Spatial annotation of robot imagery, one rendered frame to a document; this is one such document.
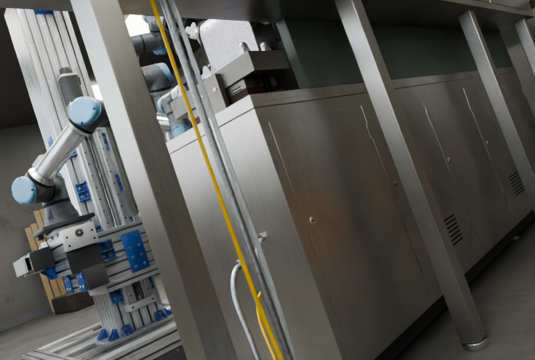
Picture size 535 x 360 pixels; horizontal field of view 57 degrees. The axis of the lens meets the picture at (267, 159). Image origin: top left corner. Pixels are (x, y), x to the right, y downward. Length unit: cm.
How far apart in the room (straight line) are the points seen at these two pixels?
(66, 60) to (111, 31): 188
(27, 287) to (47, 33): 765
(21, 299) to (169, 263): 925
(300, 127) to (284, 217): 28
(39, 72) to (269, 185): 167
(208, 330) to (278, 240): 56
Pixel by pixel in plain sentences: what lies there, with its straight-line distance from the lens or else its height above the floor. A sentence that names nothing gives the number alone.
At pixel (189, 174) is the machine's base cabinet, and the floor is 77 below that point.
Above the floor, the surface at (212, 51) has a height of 118.
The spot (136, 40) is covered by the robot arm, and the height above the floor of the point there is 141.
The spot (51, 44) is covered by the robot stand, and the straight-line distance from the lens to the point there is 282.
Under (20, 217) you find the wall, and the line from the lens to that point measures 1020.
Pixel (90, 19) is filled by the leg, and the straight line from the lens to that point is 94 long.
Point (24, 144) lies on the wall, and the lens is 1052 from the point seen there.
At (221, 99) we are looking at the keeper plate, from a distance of 148.
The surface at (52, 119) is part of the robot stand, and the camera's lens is 266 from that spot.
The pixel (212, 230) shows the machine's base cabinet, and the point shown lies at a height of 58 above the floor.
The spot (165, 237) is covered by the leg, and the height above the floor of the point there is 61.
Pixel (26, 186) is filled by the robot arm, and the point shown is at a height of 99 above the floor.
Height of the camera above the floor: 62
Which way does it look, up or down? 4 degrees up
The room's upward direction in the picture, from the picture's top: 19 degrees counter-clockwise
